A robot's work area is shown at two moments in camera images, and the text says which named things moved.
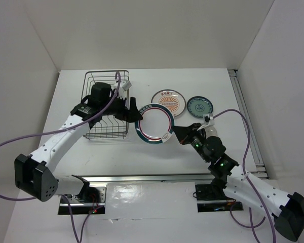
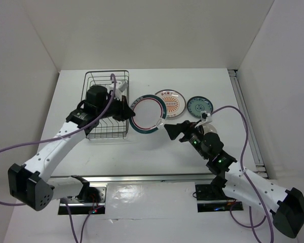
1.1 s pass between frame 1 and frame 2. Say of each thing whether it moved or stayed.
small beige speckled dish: stayed
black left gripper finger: moved
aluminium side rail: stayed
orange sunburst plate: stayed
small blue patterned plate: stayed
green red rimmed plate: moved
